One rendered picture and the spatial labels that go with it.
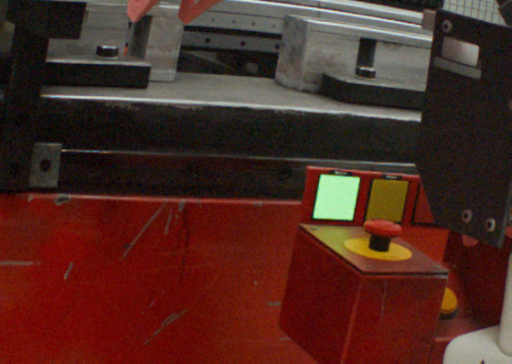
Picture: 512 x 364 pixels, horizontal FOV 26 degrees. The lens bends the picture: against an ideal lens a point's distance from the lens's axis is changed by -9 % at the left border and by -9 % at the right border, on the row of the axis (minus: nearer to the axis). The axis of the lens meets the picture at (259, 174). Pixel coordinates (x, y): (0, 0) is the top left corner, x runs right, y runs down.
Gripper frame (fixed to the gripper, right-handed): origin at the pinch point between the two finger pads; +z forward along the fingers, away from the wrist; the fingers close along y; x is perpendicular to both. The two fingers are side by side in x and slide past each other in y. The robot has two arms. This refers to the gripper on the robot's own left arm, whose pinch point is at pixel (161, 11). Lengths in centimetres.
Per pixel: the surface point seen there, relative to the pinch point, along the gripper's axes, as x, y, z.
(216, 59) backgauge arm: -58, -70, 47
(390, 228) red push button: 12.9, -28.4, 14.6
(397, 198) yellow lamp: 6.2, -37.3, 17.3
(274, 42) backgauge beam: -42, -63, 32
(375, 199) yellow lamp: 5.5, -34.7, 18.0
